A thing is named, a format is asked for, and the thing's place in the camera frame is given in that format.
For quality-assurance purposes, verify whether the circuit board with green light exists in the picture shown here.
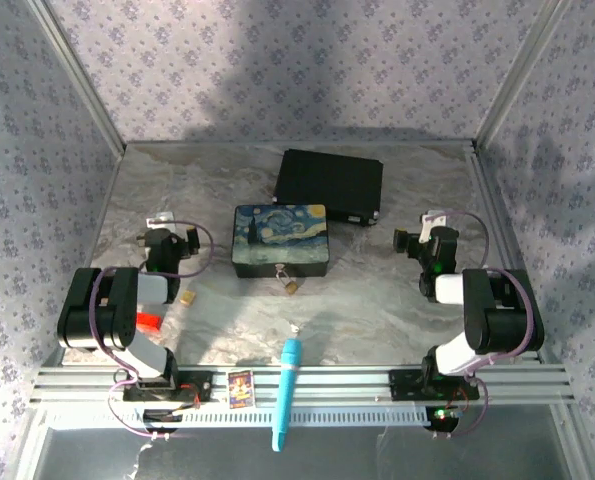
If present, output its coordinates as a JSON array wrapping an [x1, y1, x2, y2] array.
[[433, 405, 466, 424]]

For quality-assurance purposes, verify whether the white slotted cable duct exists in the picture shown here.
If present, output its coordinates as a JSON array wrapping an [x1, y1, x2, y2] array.
[[40, 405, 434, 432]]

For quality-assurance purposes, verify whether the aluminium front rail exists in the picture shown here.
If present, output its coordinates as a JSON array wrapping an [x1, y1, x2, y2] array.
[[29, 363, 577, 407]]

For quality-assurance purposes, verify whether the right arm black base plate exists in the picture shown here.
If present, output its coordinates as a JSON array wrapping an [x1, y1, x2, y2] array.
[[388, 368, 480, 402]]

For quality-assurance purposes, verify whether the aluminium frame post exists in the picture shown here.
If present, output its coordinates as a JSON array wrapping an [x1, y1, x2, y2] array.
[[25, 0, 128, 153], [473, 0, 564, 146]]

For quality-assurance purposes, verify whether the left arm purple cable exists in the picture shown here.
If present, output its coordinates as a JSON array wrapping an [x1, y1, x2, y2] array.
[[89, 219, 216, 441]]

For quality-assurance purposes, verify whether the red wire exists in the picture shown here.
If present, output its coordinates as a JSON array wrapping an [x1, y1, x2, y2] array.
[[178, 381, 204, 409]]

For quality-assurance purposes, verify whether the black connector box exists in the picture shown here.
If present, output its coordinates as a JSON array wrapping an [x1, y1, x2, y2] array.
[[142, 408, 184, 424]]

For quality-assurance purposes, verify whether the brass padlock silver shackle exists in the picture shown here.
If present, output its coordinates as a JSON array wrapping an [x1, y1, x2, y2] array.
[[274, 264, 301, 297]]

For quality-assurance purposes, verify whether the aluminium side rail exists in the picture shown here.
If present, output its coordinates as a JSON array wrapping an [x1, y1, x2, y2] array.
[[469, 141, 524, 281]]

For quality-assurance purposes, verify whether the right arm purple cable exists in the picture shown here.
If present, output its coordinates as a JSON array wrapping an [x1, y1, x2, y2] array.
[[429, 209, 534, 441]]

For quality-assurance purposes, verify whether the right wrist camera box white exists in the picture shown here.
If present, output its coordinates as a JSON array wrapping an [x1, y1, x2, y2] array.
[[420, 209, 450, 246]]

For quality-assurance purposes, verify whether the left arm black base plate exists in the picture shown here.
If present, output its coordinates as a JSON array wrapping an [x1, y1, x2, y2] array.
[[121, 370, 215, 404]]

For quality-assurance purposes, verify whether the light blue marker pen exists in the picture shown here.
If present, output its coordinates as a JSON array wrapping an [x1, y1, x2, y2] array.
[[270, 338, 305, 453]]

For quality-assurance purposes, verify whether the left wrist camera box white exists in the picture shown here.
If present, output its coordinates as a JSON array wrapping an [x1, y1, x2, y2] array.
[[145, 211, 176, 231]]

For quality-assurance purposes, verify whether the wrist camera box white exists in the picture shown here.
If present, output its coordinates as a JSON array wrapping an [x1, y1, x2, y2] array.
[[420, 209, 450, 246], [145, 211, 176, 231]]

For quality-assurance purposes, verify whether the black hard case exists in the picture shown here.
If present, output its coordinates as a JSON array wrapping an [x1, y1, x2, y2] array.
[[273, 148, 385, 228]]

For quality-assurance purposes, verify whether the small colourful picture card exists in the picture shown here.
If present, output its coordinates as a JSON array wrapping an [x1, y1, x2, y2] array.
[[226, 368, 255, 411]]

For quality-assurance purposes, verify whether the starry night painted box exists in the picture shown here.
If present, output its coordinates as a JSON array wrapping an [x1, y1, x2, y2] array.
[[230, 203, 332, 280]]

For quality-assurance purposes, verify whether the red plastic block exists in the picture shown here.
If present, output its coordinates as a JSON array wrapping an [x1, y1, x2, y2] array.
[[135, 312, 164, 333]]

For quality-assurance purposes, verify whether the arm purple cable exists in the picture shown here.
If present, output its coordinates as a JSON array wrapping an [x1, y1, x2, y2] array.
[[429, 209, 534, 441], [89, 219, 216, 441]]

